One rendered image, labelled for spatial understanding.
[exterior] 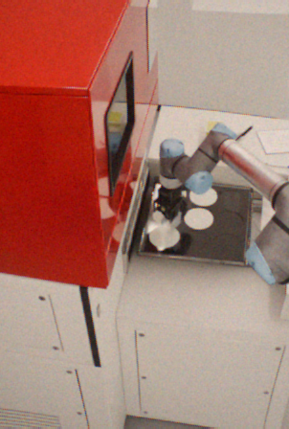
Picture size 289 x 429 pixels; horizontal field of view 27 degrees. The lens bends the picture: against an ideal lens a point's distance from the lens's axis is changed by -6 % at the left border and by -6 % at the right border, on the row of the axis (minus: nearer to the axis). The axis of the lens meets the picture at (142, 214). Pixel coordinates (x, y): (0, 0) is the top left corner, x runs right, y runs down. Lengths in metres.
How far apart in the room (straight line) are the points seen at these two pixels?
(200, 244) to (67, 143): 0.95
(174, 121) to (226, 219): 0.51
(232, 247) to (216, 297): 0.18
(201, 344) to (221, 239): 0.36
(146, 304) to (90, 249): 0.62
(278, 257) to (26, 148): 0.69
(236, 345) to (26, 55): 1.20
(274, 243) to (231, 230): 0.60
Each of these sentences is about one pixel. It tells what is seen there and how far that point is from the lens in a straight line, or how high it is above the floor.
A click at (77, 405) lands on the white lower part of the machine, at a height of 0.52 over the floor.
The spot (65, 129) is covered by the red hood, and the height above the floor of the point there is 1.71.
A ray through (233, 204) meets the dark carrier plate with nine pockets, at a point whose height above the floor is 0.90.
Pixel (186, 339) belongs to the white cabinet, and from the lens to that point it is 2.04.
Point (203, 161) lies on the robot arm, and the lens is 1.82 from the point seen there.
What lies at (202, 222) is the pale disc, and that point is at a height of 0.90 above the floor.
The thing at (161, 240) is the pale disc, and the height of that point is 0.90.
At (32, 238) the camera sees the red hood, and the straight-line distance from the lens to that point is 1.48.
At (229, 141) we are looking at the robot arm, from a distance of 1.79.
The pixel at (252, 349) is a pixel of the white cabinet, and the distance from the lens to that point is 2.07.
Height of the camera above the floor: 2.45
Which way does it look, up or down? 45 degrees down
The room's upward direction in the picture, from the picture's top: 2 degrees counter-clockwise
